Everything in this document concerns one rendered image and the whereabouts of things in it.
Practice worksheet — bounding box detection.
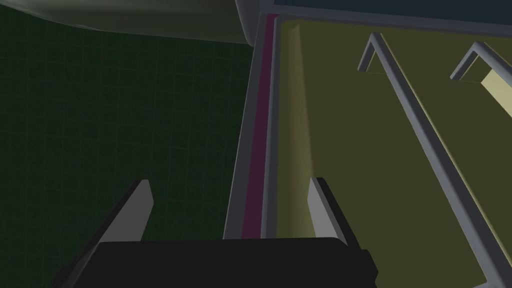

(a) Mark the olive cupboard door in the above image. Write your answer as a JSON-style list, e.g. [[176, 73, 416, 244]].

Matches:
[[275, 19, 512, 286]]

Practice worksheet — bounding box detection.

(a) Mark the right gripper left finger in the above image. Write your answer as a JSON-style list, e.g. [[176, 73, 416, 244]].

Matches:
[[92, 178, 155, 244]]

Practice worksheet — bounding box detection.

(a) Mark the long grey bar handle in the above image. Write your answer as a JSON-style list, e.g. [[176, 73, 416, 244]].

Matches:
[[357, 31, 512, 286]]

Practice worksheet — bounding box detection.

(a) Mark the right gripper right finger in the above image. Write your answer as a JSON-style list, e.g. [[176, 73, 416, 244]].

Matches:
[[306, 177, 350, 247]]

